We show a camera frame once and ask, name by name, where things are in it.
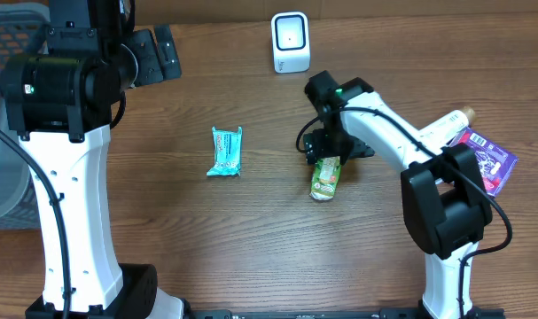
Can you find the green yellow drink carton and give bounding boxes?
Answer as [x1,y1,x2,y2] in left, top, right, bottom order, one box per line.
[310,156,341,201]

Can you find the teal snack bar wrapper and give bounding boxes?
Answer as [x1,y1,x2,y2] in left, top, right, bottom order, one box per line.
[207,127,243,176]

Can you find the white cream tube gold cap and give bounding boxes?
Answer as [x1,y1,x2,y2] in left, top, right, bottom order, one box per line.
[419,106,476,146]

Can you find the purple sanitary pad pack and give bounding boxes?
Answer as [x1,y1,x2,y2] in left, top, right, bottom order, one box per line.
[449,128,519,198]

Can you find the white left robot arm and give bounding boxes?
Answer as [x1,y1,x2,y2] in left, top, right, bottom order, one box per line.
[0,1,191,319]

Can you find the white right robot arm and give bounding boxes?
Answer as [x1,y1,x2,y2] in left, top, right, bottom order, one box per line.
[297,71,493,318]

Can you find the white barcode scanner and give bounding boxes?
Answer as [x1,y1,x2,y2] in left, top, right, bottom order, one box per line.
[270,12,311,74]

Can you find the grey plastic mesh basket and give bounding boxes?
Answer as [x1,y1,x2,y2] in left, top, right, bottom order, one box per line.
[0,2,50,230]

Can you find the black mounting rail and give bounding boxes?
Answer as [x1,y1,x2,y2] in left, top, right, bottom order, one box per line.
[191,305,507,319]

